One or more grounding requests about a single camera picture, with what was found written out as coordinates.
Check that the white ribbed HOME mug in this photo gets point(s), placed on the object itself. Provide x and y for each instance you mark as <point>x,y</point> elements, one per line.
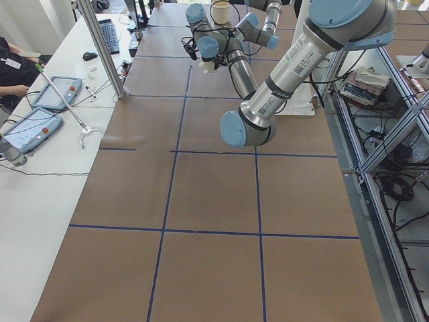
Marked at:
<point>207,67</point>

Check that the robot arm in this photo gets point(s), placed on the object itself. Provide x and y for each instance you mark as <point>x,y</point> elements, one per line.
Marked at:
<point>329,26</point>
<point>214,38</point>

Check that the white bowl container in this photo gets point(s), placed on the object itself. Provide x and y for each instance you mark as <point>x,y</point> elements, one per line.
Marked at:
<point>219,11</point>

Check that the black keyboard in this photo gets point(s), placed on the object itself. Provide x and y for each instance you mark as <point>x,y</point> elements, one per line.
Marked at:
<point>109,35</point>

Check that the black computer mouse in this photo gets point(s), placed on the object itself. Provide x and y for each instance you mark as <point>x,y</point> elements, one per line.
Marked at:
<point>87,56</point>

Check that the metal grabber stick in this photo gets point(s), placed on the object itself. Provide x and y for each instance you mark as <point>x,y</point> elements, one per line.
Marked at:
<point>85,128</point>

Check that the stack of books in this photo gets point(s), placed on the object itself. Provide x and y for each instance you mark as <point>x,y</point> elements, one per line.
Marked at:
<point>364,86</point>

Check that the near teach pendant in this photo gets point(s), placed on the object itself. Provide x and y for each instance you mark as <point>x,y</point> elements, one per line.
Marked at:
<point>30,131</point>

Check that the seated person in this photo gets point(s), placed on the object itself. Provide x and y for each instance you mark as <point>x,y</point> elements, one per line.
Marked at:
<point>17,75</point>

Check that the plastic water bottle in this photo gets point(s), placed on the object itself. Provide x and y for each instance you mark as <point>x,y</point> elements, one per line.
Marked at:
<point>11,153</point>

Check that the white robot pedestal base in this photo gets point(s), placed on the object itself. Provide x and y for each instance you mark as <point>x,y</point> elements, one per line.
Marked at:
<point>300,103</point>

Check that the aluminium frame post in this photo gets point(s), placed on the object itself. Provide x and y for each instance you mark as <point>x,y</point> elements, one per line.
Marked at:
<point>90,18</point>

